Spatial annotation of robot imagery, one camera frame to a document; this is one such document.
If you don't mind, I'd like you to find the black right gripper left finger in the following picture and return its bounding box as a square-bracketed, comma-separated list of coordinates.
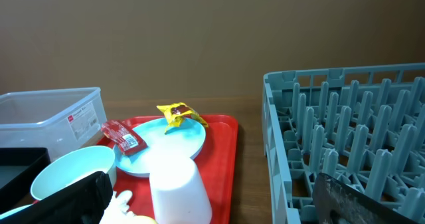
[1, 171, 113, 224]

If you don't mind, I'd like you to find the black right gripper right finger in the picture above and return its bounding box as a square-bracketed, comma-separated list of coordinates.
[313, 173, 415, 224]

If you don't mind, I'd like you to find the white tissue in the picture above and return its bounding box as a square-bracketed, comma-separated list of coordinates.
[100, 190, 135, 224]

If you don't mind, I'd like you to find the pale green bowl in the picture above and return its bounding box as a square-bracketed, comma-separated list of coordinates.
[30, 146, 117, 200]

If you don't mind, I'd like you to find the red snack wrapper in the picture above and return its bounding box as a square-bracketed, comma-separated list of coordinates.
[101, 120, 148, 156]

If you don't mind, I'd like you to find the light blue bowl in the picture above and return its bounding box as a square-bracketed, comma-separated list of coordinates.
[0, 204, 31, 219]

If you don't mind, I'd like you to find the light blue plate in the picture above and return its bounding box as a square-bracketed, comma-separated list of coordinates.
[113, 118, 206, 177]

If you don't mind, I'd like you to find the yellow snack wrapper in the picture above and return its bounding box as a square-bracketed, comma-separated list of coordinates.
[156, 102, 209, 134]

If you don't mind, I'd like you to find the grey dishwasher rack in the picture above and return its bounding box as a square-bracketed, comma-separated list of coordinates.
[262, 63, 424, 223]

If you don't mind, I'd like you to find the black plastic bin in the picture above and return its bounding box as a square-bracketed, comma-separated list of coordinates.
[1, 148, 50, 213]

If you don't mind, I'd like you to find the clear plastic bin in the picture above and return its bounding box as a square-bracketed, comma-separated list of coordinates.
[1, 87, 107, 160]

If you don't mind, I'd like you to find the red plastic tray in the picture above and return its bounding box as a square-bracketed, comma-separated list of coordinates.
[114, 114, 238, 224]

